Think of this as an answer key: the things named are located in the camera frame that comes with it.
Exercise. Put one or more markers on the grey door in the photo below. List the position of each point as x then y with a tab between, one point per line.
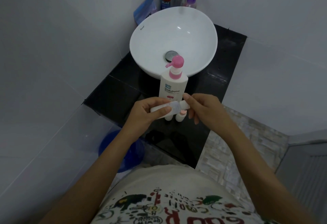
306	175

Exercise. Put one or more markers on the white hand sanitizer pump bottle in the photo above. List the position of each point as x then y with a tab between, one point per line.
172	88

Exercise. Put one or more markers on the person's right forearm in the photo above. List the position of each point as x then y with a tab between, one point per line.
260	175

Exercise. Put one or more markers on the blue plastic bucket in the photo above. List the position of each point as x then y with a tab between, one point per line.
138	154

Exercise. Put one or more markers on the metal sink drain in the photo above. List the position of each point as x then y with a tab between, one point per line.
170	54

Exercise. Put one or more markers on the white printed shirt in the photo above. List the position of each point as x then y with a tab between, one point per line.
173	183

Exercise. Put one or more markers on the person's left hand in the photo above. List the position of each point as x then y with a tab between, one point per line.
138	120

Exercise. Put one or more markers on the small translucent bottle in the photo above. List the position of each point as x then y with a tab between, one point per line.
168	117
176	106
180	118

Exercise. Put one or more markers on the pink cap top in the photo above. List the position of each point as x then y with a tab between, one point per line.
182	112

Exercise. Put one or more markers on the white cap bottom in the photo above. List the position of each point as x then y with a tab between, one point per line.
184	105

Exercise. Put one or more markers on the blue pouch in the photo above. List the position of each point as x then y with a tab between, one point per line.
144	10

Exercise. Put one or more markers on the person's left forearm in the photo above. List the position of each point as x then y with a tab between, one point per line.
86	183

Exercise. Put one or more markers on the person's right hand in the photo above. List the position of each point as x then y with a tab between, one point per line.
212	114

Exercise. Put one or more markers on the white round sink basin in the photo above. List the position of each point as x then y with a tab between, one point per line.
163	37

